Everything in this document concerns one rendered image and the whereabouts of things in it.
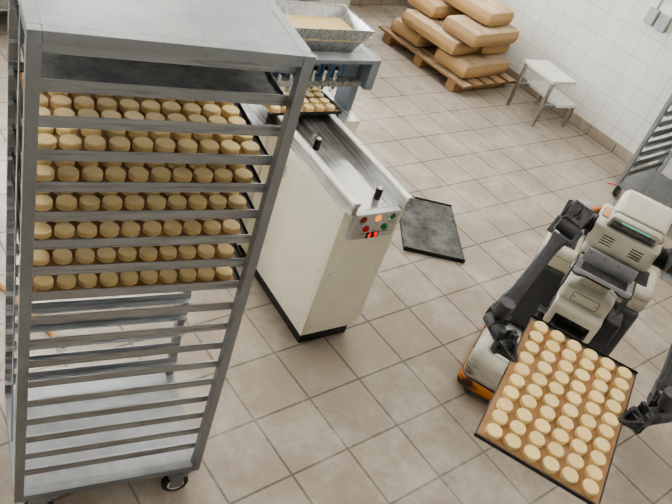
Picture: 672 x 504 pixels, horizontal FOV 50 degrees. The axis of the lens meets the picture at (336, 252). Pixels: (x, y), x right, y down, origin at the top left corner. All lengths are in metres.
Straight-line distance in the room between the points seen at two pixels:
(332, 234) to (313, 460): 0.96
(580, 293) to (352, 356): 1.14
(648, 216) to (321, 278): 1.38
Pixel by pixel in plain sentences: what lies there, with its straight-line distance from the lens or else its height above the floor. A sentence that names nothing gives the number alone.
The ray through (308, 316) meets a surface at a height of 0.22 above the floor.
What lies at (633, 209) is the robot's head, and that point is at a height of 1.28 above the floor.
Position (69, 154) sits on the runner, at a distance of 1.81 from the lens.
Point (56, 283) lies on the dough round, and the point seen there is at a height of 1.04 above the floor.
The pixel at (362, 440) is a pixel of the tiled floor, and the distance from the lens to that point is 3.33.
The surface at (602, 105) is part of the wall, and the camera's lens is 7.11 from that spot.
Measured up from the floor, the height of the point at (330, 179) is 0.89.
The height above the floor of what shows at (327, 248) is 0.62.
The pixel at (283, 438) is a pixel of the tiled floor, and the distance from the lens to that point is 3.21.
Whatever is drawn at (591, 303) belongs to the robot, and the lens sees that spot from 3.34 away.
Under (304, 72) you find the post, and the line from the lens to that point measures 1.80.
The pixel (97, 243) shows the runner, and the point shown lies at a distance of 1.99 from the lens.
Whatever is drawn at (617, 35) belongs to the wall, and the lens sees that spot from 7.04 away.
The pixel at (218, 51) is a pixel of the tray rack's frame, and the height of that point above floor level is 1.81.
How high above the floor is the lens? 2.50
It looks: 36 degrees down
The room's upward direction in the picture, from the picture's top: 20 degrees clockwise
